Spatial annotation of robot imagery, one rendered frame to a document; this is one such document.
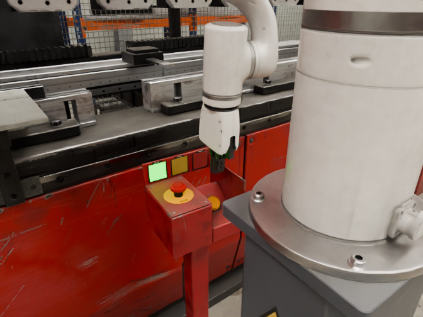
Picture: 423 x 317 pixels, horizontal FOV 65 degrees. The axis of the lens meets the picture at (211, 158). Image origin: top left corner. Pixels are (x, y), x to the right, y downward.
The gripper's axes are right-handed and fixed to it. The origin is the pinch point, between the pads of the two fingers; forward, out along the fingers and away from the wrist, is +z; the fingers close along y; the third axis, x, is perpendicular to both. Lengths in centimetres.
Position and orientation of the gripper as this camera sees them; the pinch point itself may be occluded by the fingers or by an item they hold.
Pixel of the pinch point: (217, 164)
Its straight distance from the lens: 79.5
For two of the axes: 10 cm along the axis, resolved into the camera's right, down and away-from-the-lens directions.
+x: 8.4, -2.4, 4.9
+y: 5.4, 4.5, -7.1
